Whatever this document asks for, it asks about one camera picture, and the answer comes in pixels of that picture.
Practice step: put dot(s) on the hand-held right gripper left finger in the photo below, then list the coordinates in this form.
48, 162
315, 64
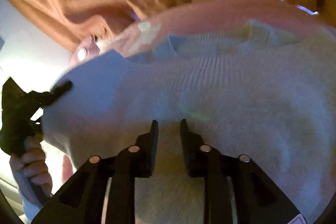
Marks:
154, 150

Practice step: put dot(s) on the pale yellow cloth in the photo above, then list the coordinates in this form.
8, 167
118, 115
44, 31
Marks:
253, 29

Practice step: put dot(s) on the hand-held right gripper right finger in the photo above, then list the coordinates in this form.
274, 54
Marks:
185, 146

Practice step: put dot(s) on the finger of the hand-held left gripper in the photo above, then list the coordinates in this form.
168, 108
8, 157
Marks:
61, 88

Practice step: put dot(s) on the person's left hand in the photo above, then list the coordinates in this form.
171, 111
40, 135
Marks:
34, 166

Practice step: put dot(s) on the white sweater with black hearts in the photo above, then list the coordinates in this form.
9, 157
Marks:
236, 98

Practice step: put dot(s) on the pink fleece blanket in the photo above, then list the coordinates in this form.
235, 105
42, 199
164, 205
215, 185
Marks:
210, 16

